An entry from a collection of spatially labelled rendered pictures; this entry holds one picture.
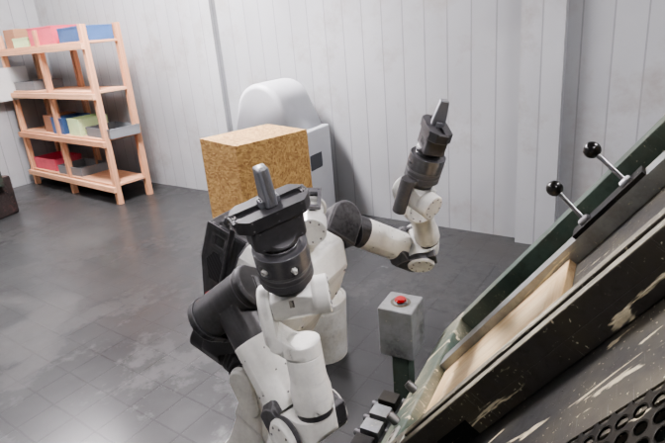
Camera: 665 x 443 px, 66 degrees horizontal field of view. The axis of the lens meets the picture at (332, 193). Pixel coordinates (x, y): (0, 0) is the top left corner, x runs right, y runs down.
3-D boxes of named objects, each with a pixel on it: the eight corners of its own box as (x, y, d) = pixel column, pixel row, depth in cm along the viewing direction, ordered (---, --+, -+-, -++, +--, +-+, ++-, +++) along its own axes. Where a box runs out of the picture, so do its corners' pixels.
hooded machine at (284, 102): (342, 216, 517) (331, 75, 474) (304, 239, 468) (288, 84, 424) (281, 206, 562) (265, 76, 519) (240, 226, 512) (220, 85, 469)
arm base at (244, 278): (205, 357, 100) (177, 308, 103) (239, 339, 112) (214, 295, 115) (259, 317, 96) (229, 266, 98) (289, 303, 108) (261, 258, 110)
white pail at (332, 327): (321, 329, 325) (314, 263, 310) (361, 342, 308) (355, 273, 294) (290, 357, 300) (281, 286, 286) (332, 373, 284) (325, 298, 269)
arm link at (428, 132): (451, 117, 126) (437, 159, 132) (414, 111, 124) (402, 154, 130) (464, 138, 115) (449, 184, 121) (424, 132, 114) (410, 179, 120)
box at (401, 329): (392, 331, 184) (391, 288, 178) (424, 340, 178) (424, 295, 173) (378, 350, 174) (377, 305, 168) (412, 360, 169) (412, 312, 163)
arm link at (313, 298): (255, 287, 77) (270, 336, 84) (325, 274, 78) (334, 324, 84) (256, 240, 87) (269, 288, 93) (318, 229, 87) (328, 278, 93)
